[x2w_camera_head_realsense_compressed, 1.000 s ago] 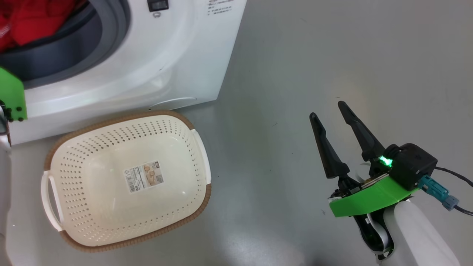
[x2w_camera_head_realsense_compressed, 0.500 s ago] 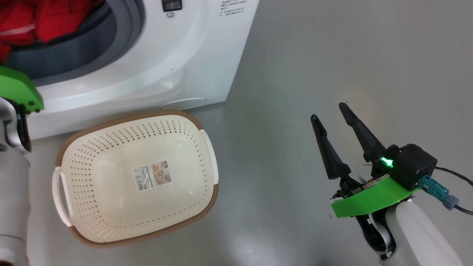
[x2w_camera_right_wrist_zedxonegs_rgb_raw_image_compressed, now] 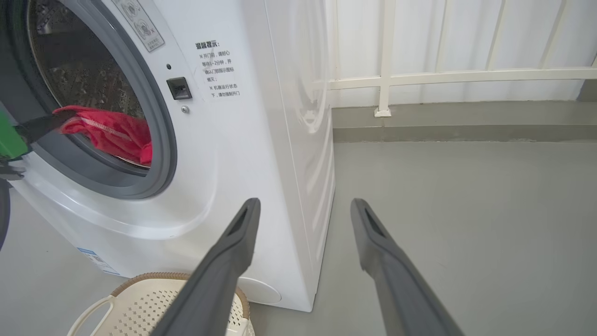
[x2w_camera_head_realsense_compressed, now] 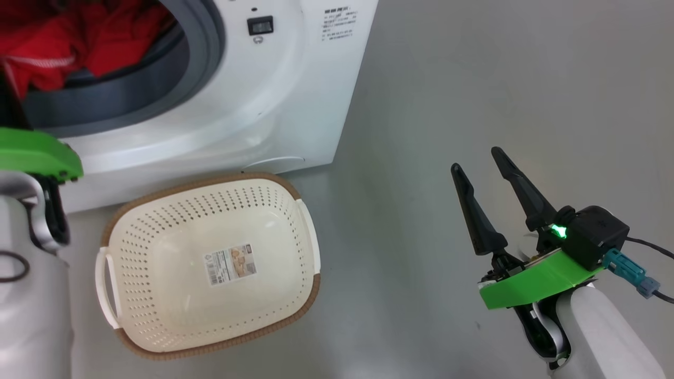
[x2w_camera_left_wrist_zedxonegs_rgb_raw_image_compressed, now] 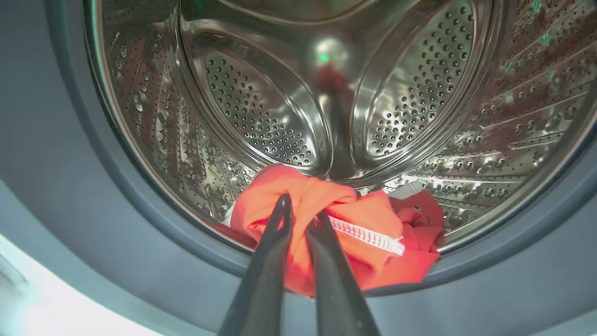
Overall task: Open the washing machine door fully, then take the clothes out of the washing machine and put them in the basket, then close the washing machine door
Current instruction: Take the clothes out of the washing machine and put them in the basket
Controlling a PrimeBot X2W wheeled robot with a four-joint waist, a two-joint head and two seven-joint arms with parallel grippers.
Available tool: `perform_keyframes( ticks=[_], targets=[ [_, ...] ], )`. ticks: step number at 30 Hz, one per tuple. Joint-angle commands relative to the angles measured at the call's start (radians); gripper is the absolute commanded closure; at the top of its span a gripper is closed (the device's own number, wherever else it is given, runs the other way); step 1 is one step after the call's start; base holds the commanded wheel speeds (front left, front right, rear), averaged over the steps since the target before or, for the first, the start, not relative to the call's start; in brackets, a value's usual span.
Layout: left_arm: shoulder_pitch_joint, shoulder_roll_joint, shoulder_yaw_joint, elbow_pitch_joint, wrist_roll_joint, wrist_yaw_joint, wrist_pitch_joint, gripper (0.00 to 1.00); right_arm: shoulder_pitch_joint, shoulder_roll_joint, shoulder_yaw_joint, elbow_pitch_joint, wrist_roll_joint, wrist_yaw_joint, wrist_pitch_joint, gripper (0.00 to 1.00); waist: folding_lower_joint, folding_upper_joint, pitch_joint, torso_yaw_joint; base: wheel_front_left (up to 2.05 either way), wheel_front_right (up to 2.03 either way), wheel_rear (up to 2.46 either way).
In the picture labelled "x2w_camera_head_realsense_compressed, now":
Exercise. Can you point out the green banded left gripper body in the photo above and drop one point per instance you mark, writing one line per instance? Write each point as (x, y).
(31, 152)

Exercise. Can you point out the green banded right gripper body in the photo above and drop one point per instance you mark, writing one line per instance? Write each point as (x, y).
(526, 284)

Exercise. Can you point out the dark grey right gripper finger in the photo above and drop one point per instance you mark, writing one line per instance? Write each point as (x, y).
(529, 200)
(482, 221)

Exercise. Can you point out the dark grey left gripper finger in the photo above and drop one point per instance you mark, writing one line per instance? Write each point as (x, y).
(8, 110)

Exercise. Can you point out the red garment white trim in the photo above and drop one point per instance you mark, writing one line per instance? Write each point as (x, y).
(110, 37)

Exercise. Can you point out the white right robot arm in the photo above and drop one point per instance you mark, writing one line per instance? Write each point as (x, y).
(605, 337)

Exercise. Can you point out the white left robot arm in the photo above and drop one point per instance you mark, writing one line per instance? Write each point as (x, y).
(26, 326)

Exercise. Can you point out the cream perforated basket brown rim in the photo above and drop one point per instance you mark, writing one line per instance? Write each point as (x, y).
(174, 310)

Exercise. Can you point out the white front-load washing machine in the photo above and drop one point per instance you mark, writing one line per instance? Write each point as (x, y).
(253, 105)

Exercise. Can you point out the paper label in basket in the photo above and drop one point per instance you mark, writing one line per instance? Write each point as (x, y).
(230, 264)

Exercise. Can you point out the black door latch socket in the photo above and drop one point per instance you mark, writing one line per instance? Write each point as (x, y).
(260, 25)

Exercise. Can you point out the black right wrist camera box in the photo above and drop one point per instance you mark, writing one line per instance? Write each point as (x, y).
(595, 234)

